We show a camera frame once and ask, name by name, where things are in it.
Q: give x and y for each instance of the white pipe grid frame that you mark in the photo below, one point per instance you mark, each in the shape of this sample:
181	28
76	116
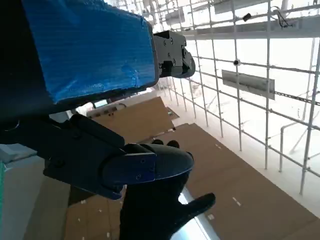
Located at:
267	75

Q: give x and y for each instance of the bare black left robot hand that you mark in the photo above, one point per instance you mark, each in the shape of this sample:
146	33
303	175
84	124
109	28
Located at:
87	50

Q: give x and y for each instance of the green cutting mat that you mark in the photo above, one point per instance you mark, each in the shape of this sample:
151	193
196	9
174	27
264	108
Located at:
1	187

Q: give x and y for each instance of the small brown cardboard panel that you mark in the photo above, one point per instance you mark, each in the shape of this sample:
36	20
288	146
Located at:
140	117

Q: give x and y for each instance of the short grey ceiling light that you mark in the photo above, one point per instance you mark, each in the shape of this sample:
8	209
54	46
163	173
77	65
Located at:
250	83

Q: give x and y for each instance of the long grey ceiling light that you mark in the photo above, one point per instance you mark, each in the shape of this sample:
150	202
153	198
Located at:
250	27

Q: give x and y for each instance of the large brown cardboard panel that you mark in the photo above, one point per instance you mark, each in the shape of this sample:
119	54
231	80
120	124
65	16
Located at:
237	180

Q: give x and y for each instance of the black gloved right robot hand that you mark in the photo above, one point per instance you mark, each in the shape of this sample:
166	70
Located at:
150	212

